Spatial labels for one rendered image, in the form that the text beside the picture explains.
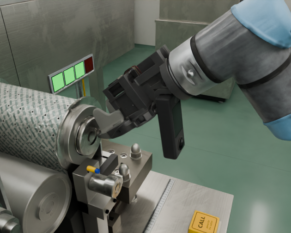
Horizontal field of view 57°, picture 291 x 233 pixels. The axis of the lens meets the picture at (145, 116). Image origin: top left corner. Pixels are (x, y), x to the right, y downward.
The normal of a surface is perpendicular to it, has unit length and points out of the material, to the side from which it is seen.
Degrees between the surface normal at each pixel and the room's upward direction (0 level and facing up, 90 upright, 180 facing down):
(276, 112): 100
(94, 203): 0
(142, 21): 90
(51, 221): 90
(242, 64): 106
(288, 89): 76
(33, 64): 90
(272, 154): 0
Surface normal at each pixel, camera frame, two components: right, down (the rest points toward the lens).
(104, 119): -0.40, 0.47
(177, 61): -0.67, -0.07
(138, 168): 0.00, -0.86
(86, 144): 0.92, 0.20
